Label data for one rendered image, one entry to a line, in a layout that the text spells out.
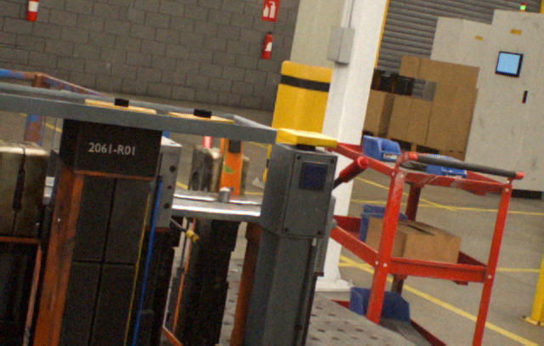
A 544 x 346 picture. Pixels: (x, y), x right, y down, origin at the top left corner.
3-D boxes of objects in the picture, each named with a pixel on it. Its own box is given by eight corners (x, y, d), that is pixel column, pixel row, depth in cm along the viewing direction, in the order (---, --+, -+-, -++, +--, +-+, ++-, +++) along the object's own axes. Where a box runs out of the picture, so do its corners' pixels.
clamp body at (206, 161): (201, 331, 200) (231, 146, 196) (229, 358, 187) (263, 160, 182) (148, 330, 195) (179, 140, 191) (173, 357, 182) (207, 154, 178)
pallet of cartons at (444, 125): (481, 163, 1503) (500, 70, 1487) (442, 160, 1455) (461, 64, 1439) (422, 148, 1598) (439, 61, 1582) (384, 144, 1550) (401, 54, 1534)
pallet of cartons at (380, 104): (414, 145, 1614) (422, 99, 1605) (376, 142, 1565) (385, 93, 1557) (363, 133, 1708) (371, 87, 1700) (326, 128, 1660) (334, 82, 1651)
